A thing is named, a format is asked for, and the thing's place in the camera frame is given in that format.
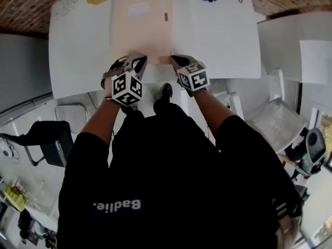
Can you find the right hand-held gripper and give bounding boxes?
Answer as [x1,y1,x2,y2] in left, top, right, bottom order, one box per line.
[170,54,210,97]

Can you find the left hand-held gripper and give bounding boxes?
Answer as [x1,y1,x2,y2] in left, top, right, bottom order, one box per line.
[112,52,148,106]

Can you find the beige folder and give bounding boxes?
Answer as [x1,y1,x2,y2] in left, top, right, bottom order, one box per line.
[109,0,174,66]

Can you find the person's right forearm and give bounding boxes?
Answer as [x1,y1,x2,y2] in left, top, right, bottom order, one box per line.
[193,87,237,144]

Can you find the person's left forearm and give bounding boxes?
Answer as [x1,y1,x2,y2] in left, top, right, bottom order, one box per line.
[80,95,122,147]

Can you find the person's left hand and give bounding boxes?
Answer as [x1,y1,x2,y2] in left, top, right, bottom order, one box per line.
[101,58,128,98]

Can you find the person's right black shoe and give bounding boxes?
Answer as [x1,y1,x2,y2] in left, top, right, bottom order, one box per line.
[160,83,174,101]

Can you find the person's black shoe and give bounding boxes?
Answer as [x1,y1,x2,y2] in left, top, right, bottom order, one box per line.
[120,105,138,115]
[160,83,174,101]

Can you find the person's left black shoe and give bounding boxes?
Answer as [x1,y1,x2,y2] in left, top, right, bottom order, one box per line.
[120,105,138,115]

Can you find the clear glass cup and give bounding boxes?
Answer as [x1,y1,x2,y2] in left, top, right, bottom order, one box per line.
[53,0,80,17]

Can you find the white shelf unit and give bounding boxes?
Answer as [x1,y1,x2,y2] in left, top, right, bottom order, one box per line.
[256,11,332,85]

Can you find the person's black clothing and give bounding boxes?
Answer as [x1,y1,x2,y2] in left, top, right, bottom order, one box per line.
[56,100,303,249]

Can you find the white mesh chair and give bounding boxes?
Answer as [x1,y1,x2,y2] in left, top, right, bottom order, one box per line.
[228,67,309,154]

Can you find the black chair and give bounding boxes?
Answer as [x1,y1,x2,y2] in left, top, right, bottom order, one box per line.
[0,120,75,168]

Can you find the grey cabinet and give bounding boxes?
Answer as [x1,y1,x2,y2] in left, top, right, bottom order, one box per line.
[0,32,54,114]

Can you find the window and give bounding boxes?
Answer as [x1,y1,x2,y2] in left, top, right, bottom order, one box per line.
[315,110,332,140]

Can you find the white round device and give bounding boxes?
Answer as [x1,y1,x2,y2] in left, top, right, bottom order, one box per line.
[0,144,13,160]

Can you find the yellow-green rack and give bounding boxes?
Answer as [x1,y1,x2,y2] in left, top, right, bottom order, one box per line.
[4,183,29,212]

